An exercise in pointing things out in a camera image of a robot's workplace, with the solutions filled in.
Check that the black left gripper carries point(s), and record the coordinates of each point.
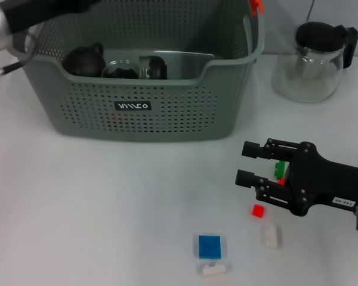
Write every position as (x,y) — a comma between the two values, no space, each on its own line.
(41,10)

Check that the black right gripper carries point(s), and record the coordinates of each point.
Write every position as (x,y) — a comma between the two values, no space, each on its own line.
(325,178)

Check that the blue square plate brick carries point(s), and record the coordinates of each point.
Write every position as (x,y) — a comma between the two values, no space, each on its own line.
(209,246)

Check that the grey perforated storage bin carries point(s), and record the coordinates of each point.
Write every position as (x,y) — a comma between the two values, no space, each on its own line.
(167,113)

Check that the orange bin clip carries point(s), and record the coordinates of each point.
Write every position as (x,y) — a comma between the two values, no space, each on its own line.
(256,6)

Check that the chunky green brick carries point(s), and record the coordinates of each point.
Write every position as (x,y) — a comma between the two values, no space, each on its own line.
(280,168)

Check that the dark clay teapot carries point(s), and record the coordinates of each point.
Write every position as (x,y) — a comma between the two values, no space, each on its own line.
(83,62)

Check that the chunky white brick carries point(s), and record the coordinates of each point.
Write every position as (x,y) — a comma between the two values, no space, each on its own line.
(271,236)

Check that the glass pitcher black lid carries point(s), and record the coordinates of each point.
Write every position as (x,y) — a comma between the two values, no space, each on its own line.
(307,83)

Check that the flat white brick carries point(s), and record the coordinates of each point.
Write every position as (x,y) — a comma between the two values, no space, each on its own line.
(214,270)

